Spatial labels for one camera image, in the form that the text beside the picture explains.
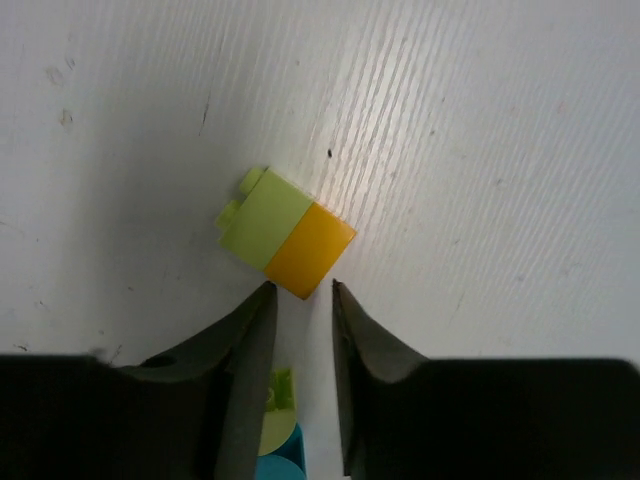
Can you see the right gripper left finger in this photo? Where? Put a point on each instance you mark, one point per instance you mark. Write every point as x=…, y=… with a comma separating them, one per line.
x=198, y=407

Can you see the pale yellow orange lego stack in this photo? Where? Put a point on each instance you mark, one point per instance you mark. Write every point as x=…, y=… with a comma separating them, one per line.
x=278, y=229

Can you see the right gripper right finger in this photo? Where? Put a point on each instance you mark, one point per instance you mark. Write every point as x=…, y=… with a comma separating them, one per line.
x=366, y=355

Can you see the lime square lego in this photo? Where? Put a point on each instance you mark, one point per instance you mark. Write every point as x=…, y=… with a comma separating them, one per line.
x=280, y=417

